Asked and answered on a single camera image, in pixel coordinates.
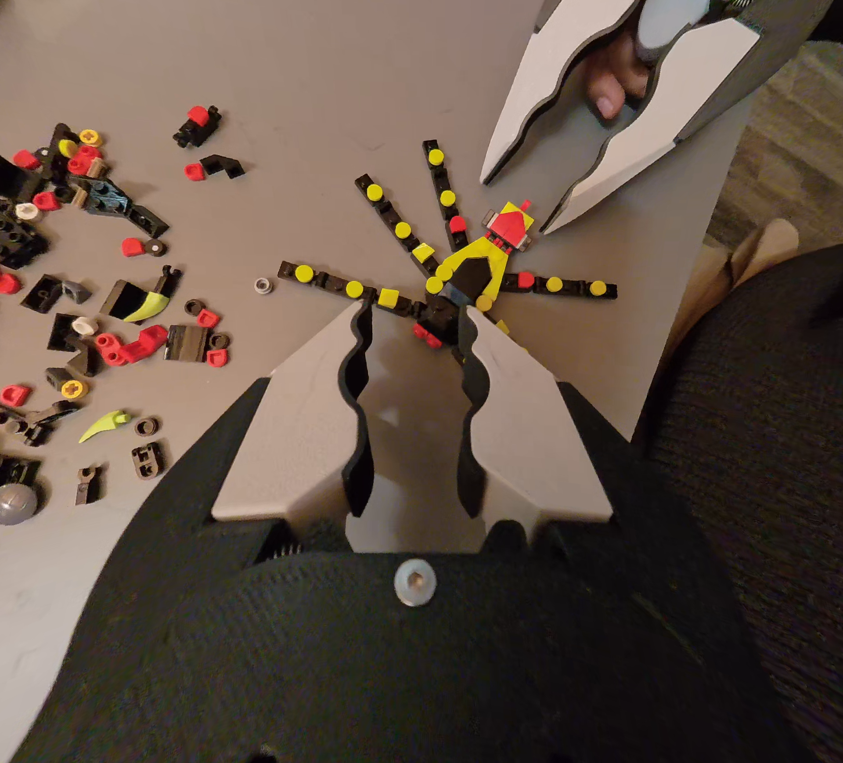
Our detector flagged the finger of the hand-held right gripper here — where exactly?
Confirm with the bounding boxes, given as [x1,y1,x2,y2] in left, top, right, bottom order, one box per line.
[479,0,645,186]
[539,17,763,237]

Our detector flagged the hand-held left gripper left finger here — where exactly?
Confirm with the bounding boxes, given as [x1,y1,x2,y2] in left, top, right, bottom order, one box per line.
[211,300,376,525]

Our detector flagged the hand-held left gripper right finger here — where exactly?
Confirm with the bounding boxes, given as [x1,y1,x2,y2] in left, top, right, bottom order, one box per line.
[458,305,615,540]

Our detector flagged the yellow black lego spider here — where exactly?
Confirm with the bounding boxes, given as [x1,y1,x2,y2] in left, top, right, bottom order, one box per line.
[277,139,619,369]

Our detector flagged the red yellow lego spider head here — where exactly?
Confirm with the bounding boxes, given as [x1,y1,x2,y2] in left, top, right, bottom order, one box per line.
[483,199,536,253]

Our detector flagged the pile of loose lego pieces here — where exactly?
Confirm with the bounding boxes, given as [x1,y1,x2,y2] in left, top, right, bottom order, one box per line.
[0,123,231,507]

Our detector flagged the clear round lego dome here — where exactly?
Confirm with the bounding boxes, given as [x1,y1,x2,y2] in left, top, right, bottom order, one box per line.
[0,483,40,527]

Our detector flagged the black red lego claw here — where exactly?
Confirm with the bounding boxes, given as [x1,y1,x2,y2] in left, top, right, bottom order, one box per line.
[183,153,246,183]

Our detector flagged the black red lego clip assembly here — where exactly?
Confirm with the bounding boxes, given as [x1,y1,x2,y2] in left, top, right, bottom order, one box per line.
[173,105,223,149]

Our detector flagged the person's right hand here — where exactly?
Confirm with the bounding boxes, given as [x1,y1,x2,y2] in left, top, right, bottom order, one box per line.
[585,35,653,121]

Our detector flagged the tan trousers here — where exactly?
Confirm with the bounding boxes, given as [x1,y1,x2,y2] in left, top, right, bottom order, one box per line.
[668,219,801,375]

